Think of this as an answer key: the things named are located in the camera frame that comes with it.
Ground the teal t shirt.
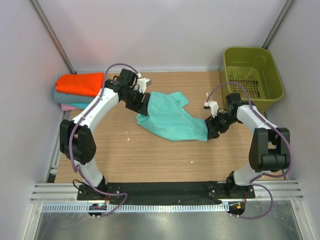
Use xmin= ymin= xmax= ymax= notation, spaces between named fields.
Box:
xmin=136 ymin=91 xmax=208 ymax=142

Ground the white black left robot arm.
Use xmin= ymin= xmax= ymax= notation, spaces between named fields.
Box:
xmin=59 ymin=68 xmax=152 ymax=201

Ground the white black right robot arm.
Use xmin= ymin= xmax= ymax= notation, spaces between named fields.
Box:
xmin=204 ymin=93 xmax=291 ymax=199

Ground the orange folded t shirt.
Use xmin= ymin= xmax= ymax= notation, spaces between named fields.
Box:
xmin=55 ymin=72 xmax=104 ymax=97

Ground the green plastic basket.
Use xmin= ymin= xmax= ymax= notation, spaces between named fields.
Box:
xmin=220 ymin=47 xmax=284 ymax=114

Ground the pink folded t shirt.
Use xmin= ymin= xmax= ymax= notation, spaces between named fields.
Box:
xmin=60 ymin=103 xmax=78 ymax=112

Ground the grey folded t shirt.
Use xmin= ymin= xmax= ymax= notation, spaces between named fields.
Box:
xmin=53 ymin=90 xmax=95 ymax=105

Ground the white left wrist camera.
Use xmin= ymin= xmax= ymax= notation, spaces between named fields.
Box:
xmin=134 ymin=73 xmax=152 ymax=94

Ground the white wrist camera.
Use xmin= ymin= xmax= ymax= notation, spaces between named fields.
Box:
xmin=204 ymin=101 xmax=219 ymax=118
xmin=134 ymin=73 xmax=152 ymax=94

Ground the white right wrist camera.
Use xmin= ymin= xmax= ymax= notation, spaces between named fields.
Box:
xmin=204 ymin=101 xmax=219 ymax=118

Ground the aluminium frame rail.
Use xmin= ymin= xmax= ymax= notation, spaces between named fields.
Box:
xmin=31 ymin=180 xmax=304 ymax=206

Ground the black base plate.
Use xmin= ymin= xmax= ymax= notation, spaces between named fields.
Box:
xmin=76 ymin=181 xmax=256 ymax=207

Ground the white slotted cable duct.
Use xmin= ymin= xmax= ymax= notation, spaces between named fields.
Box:
xmin=41 ymin=202 xmax=229 ymax=214

